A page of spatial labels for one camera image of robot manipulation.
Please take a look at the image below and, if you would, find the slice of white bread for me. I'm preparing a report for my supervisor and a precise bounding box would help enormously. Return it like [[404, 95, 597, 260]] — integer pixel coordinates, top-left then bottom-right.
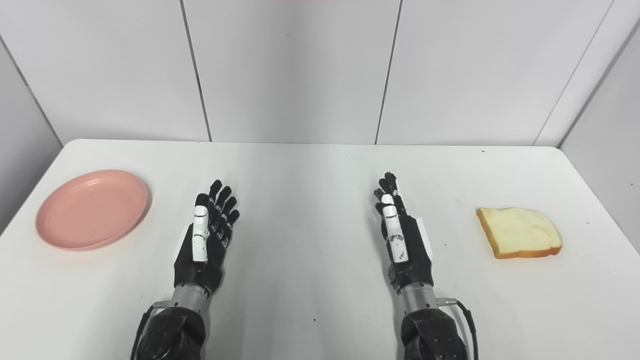
[[476, 207, 564, 260]]

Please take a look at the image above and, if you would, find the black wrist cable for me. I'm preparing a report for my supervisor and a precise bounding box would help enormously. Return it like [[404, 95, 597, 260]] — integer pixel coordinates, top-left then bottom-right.
[[131, 301, 166, 360], [437, 297, 480, 360]]

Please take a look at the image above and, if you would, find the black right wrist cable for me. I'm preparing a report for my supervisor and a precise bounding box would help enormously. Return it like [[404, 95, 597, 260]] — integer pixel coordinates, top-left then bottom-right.
[[437, 297, 480, 360]]

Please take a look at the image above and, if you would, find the pink round plate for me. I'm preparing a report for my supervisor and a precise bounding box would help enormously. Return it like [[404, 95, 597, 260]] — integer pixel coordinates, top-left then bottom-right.
[[35, 169, 150, 251]]

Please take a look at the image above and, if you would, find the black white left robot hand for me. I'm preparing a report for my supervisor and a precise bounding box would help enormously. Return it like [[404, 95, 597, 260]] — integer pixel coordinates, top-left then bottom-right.
[[173, 179, 241, 297]]

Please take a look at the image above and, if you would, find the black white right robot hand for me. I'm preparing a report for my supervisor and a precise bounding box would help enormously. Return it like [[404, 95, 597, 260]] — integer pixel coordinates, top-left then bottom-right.
[[372, 171, 435, 296]]

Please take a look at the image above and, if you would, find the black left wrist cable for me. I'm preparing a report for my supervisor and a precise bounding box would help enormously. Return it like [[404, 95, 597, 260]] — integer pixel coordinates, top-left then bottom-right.
[[131, 301, 166, 360]]

